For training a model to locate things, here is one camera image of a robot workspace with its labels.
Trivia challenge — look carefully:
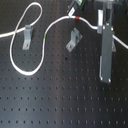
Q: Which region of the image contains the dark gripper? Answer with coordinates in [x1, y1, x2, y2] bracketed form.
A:
[94, 0, 128, 34]

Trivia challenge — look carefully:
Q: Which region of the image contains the metal cable clip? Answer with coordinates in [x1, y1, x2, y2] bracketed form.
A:
[66, 28, 82, 52]
[22, 25, 33, 50]

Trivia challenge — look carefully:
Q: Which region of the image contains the left metal cable clip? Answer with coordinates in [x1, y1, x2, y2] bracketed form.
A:
[22, 25, 33, 50]

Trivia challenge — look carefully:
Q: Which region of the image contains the white cable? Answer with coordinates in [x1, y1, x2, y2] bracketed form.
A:
[0, 2, 128, 76]

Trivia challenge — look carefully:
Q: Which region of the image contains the long grey gripper finger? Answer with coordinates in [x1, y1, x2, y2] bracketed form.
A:
[99, 24, 113, 83]

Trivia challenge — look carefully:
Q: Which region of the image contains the black connector block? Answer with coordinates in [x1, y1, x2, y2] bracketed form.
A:
[67, 0, 88, 17]

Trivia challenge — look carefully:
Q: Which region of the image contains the middle metal cable clip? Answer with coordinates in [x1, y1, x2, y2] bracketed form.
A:
[66, 28, 82, 52]

